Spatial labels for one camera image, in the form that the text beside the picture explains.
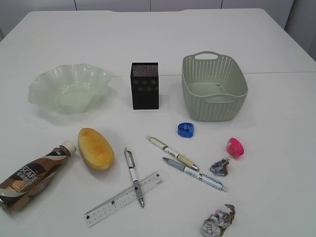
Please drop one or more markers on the yellow bread loaf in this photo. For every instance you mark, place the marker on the yellow bread loaf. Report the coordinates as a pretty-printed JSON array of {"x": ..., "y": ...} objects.
[{"x": 95, "y": 150}]

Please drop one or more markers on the small paper ball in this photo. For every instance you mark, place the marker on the small paper ball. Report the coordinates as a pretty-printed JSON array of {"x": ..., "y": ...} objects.
[{"x": 220, "y": 168}]

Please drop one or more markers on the pink pencil sharpener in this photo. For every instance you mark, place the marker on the pink pencil sharpener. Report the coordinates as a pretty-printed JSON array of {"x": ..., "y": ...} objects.
[{"x": 234, "y": 148}]

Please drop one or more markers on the large paper ball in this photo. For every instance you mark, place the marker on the large paper ball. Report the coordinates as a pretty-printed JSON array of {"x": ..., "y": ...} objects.
[{"x": 218, "y": 222}]

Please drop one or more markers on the brown coffee bottle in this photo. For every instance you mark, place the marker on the brown coffee bottle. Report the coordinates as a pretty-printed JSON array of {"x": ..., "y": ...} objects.
[{"x": 28, "y": 181}]

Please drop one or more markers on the beige grip pen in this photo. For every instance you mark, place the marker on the beige grip pen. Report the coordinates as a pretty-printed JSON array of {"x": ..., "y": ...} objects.
[{"x": 167, "y": 149}]

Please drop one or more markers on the blue pencil sharpener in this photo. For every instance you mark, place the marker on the blue pencil sharpener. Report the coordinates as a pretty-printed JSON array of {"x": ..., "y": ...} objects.
[{"x": 185, "y": 130}]

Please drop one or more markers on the black mesh pen holder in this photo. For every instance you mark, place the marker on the black mesh pen holder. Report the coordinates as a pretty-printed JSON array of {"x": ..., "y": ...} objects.
[{"x": 144, "y": 81}]

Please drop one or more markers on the white grey pen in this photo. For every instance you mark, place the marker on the white grey pen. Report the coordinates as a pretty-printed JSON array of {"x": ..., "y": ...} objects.
[{"x": 135, "y": 180}]

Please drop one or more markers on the green plastic basket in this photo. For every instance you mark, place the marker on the green plastic basket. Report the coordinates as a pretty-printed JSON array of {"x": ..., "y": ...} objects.
[{"x": 214, "y": 87}]

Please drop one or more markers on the light blue pen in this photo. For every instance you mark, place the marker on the light blue pen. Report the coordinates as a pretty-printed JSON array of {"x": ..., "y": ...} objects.
[{"x": 202, "y": 177}]

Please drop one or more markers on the translucent green wavy bowl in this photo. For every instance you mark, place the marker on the translucent green wavy bowl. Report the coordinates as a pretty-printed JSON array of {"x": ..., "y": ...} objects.
[{"x": 69, "y": 89}]

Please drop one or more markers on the clear plastic ruler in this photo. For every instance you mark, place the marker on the clear plastic ruler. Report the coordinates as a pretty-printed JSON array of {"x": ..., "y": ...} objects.
[{"x": 122, "y": 199}]

